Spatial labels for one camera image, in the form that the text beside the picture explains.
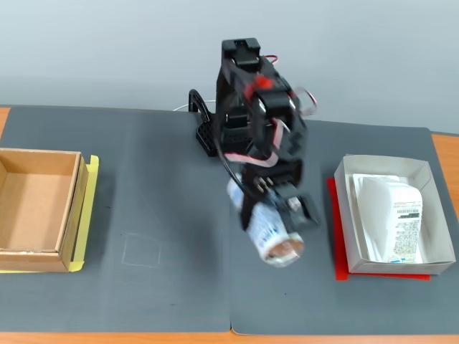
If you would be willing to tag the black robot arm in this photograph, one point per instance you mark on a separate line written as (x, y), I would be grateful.
(233, 89)

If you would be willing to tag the grey table mat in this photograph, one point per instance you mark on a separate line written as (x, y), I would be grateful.
(287, 294)
(143, 215)

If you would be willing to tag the yellow paper sheet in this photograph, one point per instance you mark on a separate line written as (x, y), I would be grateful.
(87, 215)

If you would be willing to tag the white blue drink can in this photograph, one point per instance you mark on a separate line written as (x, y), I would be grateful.
(267, 229)

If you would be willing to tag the white cardboard box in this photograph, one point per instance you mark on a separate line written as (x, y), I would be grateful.
(346, 222)

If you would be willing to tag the brown cardboard box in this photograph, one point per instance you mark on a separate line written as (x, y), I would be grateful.
(28, 208)

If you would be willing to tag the plain white packet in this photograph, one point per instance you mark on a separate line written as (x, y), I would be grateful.
(373, 177)

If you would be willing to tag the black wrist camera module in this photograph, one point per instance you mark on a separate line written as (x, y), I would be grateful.
(305, 213)

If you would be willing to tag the red paper sheet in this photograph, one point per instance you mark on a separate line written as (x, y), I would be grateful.
(339, 251)

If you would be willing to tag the red tape piece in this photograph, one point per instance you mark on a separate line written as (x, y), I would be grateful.
(263, 84)

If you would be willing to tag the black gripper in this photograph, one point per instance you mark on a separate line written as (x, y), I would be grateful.
(259, 183)

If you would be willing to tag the white packet with printed label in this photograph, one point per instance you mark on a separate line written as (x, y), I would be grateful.
(398, 222)

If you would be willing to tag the black table clamp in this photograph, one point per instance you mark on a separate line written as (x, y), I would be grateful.
(205, 138)

